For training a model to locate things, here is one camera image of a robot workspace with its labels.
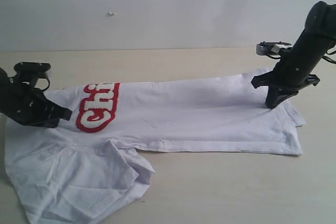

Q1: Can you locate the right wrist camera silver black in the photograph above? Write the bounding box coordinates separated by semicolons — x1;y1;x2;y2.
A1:
256;41;291;59

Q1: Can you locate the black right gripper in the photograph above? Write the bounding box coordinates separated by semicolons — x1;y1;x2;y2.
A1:
251;61;320;109

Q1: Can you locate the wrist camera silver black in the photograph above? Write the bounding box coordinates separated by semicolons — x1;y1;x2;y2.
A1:
256;41;291;59
14;62;51;82

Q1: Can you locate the white t-shirt red lettering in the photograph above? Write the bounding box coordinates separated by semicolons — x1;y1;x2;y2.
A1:
5;69;305;223

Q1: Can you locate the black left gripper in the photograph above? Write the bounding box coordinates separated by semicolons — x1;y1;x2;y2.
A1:
1;83;72;128

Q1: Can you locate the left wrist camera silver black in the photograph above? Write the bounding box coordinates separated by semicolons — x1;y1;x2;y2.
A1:
14;62;51;82

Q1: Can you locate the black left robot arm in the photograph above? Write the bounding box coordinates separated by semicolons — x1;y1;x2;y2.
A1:
1;62;72;128

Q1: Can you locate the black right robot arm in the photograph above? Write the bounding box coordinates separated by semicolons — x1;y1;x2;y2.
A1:
251;1;335;109

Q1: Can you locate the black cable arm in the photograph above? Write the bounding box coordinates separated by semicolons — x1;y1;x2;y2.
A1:
23;77;51;92
265;0;336;65

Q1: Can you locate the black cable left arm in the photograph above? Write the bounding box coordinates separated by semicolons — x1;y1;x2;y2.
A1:
23;77;51;92

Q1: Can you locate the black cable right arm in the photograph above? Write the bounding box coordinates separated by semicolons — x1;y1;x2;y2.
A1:
265;0;336;65

